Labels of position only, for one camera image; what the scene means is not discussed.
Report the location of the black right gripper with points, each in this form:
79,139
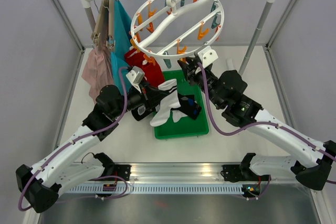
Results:
189,69

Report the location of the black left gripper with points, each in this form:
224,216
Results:
151,96

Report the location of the white sock with black stripes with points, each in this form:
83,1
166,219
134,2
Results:
169,102

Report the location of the red christmas sock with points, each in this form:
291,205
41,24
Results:
134,58
153,74

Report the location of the orange clothes peg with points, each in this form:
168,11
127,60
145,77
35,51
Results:
134,45
150,60

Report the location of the white round clip hanger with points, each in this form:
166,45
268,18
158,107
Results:
176,28

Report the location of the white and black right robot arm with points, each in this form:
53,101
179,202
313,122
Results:
231,112

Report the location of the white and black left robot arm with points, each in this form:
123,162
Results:
44,182

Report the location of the beige clothes hanger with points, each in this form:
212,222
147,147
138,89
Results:
103,30

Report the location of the black sock with blue pattern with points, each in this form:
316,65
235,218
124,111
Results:
142,112

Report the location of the teal clothes peg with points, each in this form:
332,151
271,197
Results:
168,63

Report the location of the orange peg on crossbar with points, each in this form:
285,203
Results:
202,32

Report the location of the green plastic tray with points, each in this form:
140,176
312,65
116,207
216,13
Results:
185,126

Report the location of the pink hanging garment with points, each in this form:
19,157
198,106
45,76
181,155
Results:
97,71

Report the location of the teal hanging garment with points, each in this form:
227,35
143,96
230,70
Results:
122,24

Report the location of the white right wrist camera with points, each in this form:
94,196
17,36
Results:
207,56

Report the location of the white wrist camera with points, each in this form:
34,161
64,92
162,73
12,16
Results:
135,76
207,56

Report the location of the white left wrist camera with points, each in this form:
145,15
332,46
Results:
135,76

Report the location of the aluminium mounting rail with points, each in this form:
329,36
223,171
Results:
178,171

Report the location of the white slotted cable duct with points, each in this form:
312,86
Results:
176,189

